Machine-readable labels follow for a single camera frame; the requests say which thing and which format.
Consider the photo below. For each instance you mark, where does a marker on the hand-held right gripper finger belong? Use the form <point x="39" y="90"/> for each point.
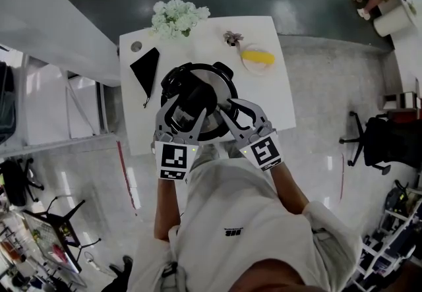
<point x="239" y="132"/>
<point x="255" y="112"/>

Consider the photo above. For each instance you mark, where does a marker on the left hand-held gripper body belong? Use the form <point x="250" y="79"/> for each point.
<point x="173" y="157"/>

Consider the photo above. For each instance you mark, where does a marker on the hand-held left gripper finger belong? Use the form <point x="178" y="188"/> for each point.
<point x="196" y="126"/>
<point x="162" y="119"/>

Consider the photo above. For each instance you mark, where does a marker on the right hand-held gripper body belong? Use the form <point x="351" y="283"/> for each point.
<point x="263" y="150"/>

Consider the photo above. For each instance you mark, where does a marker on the black pressure cooker pot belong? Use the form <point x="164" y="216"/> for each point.
<point x="212" y="133"/>

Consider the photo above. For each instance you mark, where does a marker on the silver pressure cooker lid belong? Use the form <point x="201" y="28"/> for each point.
<point x="211" y="81"/>

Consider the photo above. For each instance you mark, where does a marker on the person's right forearm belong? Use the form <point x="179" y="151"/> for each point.
<point x="290" y="192"/>

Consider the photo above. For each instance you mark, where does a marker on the person's left forearm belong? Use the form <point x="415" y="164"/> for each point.
<point x="165" y="208"/>

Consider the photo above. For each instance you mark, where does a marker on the pale round plate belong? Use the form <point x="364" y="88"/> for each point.
<point x="257" y="68"/>

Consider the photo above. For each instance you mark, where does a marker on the yellow corn cob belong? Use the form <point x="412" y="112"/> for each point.
<point x="258" y="57"/>

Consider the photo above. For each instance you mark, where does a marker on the person's white shirt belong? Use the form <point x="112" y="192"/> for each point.
<point x="244" y="218"/>

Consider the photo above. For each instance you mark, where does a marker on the small potted plant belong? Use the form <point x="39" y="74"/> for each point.
<point x="232" y="37"/>

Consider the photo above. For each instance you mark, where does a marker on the white flower bouquet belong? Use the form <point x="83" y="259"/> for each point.
<point x="174" y="17"/>

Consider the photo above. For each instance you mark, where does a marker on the person's black shoe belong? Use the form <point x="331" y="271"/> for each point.
<point x="122" y="271"/>

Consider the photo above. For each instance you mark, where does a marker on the black office chair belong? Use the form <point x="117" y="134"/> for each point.
<point x="389" y="142"/>
<point x="14" y="182"/>

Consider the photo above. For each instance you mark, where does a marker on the black folding stand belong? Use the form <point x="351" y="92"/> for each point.
<point x="62" y="228"/>

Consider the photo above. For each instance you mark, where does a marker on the striped box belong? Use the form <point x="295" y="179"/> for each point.
<point x="400" y="100"/>

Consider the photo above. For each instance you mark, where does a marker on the dark bag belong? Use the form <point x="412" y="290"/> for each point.
<point x="6" y="103"/>

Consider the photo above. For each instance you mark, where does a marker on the white storage rack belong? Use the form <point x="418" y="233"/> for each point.
<point x="392" y="241"/>

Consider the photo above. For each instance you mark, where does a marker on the white cylinder stool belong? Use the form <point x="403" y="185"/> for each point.
<point x="392" y="22"/>

